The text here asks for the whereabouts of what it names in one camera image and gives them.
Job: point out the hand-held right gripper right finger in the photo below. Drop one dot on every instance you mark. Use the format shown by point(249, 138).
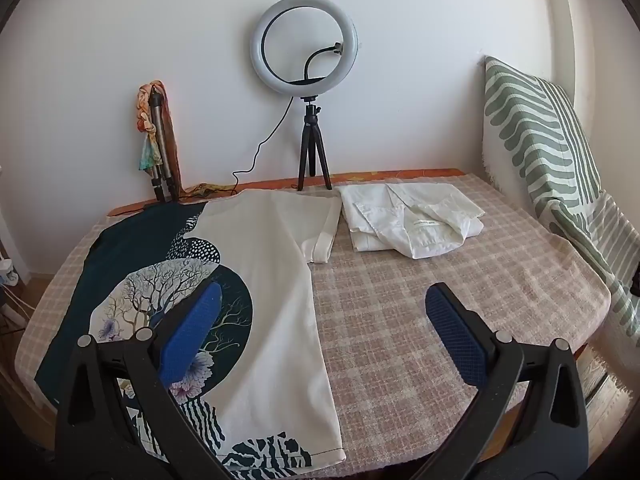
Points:
point(457, 332)

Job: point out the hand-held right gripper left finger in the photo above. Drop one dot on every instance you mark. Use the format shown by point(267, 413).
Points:
point(192, 332)

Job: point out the teal and cream printed t-shirt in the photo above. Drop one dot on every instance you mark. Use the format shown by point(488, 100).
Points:
point(280, 270)

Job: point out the pink plaid blanket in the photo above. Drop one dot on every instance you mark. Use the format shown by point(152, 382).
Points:
point(400, 280)

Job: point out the white folded shirt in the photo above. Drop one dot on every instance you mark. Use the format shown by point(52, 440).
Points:
point(390, 220)

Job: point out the colourful knotted scarf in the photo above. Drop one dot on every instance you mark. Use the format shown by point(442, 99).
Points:
point(147, 152)

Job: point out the grey folded tripod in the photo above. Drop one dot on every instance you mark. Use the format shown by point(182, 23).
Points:
point(162, 135)

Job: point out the green leaf pattern pillow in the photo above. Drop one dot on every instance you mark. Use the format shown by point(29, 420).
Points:
point(540, 125)

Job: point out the black mini tripod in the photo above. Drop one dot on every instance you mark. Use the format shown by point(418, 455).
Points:
point(311, 125)

